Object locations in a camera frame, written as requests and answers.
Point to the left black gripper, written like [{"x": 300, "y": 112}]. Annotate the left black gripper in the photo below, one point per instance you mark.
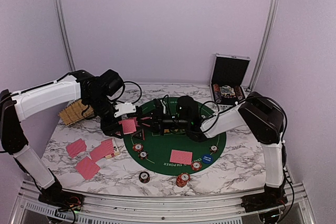
[{"x": 108, "y": 127}]

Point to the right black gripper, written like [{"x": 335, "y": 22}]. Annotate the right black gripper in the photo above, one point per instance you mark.
[{"x": 156, "y": 121}]

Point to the red playing card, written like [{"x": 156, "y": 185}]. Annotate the red playing card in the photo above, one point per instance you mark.
[{"x": 129, "y": 125}]

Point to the red playing card deck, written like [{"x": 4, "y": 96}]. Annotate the red playing card deck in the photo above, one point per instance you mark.
[{"x": 103, "y": 150}]

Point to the blue small blind button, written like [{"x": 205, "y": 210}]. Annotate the blue small blind button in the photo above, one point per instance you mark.
[{"x": 207, "y": 159}]

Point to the black triangular dealer button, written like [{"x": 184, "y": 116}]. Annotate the black triangular dealer button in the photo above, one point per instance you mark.
[{"x": 139, "y": 135}]

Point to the red card pile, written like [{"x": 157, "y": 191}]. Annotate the red card pile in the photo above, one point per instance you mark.
[
  {"x": 87, "y": 168},
  {"x": 76, "y": 147}
]

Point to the red poker chip stack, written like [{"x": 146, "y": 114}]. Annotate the red poker chip stack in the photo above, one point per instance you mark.
[{"x": 182, "y": 179}]

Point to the red card pile front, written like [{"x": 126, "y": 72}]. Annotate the red card pile front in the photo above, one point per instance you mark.
[{"x": 87, "y": 168}]

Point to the black poker chip stack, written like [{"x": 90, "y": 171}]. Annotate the black poker chip stack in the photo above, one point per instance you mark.
[{"x": 144, "y": 177}]

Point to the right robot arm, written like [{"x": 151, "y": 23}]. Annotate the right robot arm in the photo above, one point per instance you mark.
[{"x": 264, "y": 117}]

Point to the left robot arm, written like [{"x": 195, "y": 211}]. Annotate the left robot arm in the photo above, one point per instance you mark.
[{"x": 16, "y": 107}]

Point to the woven bamboo tray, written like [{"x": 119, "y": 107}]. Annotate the woven bamboo tray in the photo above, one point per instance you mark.
[{"x": 75, "y": 112}]

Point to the round green poker mat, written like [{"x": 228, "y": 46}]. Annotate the round green poker mat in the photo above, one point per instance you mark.
[{"x": 159, "y": 146}]

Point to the playing card box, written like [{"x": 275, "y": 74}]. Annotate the playing card box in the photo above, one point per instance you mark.
[{"x": 115, "y": 152}]

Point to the aluminium poker chip case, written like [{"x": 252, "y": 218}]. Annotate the aluminium poker chip case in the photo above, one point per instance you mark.
[{"x": 227, "y": 77}]

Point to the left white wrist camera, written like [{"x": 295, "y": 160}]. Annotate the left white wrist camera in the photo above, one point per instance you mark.
[{"x": 124, "y": 108}]

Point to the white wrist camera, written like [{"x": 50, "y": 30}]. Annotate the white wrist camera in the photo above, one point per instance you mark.
[
  {"x": 124, "y": 108},
  {"x": 161, "y": 105}
]

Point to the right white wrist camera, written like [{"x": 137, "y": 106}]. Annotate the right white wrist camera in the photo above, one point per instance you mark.
[{"x": 161, "y": 105}]

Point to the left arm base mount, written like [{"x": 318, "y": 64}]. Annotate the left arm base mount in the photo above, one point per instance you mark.
[{"x": 64, "y": 199}]

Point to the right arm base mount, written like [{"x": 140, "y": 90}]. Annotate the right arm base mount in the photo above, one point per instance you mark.
[{"x": 261, "y": 201}]

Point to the right aluminium frame post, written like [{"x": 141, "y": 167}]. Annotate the right aluminium frame post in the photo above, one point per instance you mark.
[{"x": 264, "y": 42}]

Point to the aluminium frame post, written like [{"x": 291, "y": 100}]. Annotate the aluminium frame post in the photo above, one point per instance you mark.
[
  {"x": 64, "y": 35},
  {"x": 264, "y": 42}
]

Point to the front aluminium rail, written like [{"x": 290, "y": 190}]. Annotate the front aluminium rail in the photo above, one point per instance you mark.
[{"x": 98, "y": 208}]

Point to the left aluminium frame post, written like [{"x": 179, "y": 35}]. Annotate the left aluminium frame post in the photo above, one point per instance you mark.
[{"x": 64, "y": 35}]

